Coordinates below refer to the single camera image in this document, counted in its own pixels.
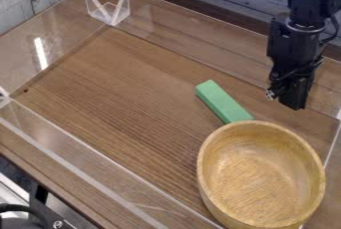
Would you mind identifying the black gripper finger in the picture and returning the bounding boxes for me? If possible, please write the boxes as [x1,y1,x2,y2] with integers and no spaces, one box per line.
[278,77,313,111]

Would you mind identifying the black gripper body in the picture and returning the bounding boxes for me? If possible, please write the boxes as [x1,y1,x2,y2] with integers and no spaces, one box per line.
[266,18,321,100]

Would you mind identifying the green rectangular block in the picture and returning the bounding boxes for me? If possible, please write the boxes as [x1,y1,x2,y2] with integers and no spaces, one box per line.
[194,80,254,123]

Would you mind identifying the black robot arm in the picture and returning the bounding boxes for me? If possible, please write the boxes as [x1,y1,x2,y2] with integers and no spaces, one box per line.
[266,0,341,111]

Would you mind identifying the brown wooden bowl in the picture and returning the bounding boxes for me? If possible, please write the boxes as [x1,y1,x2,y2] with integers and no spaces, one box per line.
[197,120,326,229]

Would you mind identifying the clear acrylic corner bracket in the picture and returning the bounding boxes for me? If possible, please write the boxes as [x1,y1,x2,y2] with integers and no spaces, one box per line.
[86,0,131,26]

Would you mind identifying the clear acrylic tray wall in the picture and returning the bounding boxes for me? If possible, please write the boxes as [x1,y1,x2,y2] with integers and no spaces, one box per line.
[0,88,221,229]

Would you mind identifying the black metal table bracket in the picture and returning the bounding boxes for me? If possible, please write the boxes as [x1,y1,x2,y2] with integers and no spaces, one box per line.
[29,185,78,229]

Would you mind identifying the black cable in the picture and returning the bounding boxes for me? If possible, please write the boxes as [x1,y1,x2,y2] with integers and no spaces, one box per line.
[0,202,37,229]

